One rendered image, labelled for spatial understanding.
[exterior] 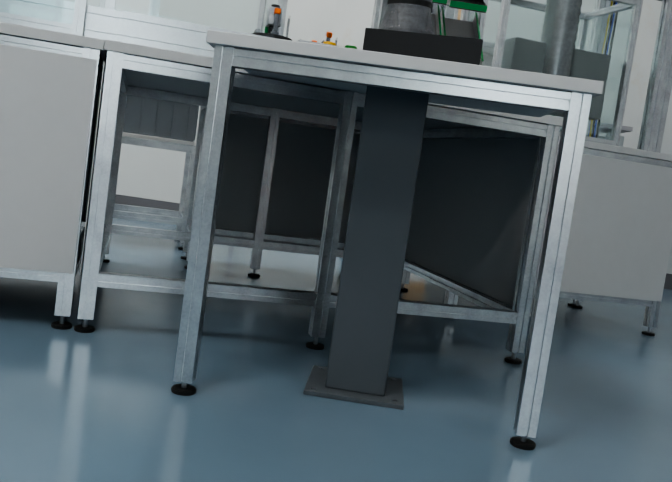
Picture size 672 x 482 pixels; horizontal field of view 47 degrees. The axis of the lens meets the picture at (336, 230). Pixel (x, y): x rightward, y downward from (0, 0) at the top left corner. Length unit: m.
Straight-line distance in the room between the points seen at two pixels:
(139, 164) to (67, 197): 4.12
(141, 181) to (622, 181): 4.00
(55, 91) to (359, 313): 1.08
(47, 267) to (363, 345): 0.97
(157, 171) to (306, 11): 1.76
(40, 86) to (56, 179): 0.27
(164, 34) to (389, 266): 1.00
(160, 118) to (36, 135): 2.13
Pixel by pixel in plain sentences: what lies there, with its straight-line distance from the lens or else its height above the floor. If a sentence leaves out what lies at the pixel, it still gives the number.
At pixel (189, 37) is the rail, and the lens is 2.43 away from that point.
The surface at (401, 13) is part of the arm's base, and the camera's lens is 2.03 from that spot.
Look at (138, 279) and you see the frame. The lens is 2.38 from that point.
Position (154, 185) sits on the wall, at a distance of 6.43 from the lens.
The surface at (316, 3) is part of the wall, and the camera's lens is 6.31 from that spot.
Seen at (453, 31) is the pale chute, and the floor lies 1.13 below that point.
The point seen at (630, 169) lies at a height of 0.76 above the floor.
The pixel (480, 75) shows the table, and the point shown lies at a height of 0.84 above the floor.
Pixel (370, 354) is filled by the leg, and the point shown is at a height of 0.12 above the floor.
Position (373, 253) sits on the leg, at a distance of 1.98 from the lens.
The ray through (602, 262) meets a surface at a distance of 3.74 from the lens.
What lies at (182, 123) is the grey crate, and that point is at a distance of 4.44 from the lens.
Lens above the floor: 0.59
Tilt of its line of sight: 5 degrees down
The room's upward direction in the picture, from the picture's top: 8 degrees clockwise
